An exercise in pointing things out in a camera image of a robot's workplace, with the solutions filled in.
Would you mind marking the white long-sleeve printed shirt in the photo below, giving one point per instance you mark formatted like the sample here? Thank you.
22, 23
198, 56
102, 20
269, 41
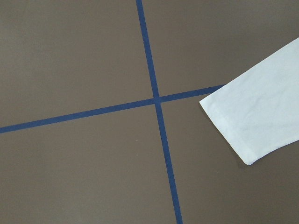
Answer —
258, 112

